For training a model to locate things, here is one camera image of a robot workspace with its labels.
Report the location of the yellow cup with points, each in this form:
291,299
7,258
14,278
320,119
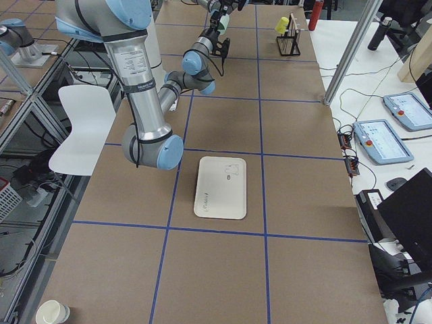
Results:
282,25

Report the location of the white chair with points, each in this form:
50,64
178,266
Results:
91,114

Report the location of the teach pendant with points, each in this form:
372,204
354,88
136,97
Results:
409,110
381,142

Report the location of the black laptop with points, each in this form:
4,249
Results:
407,212

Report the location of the light green cup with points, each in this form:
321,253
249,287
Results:
223,24

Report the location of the near teach pendant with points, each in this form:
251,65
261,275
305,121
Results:
381,142

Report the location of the black wire cup rack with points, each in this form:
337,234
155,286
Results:
288,43

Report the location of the far teach pendant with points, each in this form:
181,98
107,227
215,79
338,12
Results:
409,110

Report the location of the black bottle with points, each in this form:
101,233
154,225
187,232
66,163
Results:
379,34

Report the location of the red bottle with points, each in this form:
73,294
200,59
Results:
315,14

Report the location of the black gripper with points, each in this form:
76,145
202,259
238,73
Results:
224,5
214,25

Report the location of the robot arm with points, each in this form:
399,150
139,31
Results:
122,26
209,5

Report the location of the cream rabbit tray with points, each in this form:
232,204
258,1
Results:
221,188

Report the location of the black computer mouse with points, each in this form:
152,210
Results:
395,183

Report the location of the white pedestal column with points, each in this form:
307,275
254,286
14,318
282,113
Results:
156,44

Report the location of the paper cup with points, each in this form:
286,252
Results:
52,312

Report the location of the aluminium frame post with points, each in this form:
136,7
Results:
351,49

